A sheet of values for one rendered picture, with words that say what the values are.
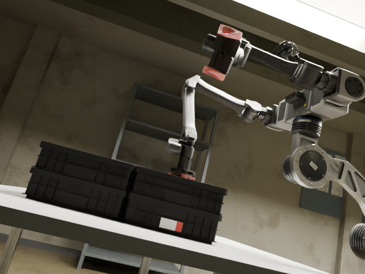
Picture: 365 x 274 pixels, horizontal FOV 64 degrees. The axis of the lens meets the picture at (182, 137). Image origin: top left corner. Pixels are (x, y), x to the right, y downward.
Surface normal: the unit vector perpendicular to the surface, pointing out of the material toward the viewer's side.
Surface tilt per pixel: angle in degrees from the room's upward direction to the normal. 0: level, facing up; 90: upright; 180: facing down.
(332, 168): 90
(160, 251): 90
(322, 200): 90
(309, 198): 90
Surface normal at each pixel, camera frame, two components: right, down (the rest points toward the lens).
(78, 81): 0.23, -0.20
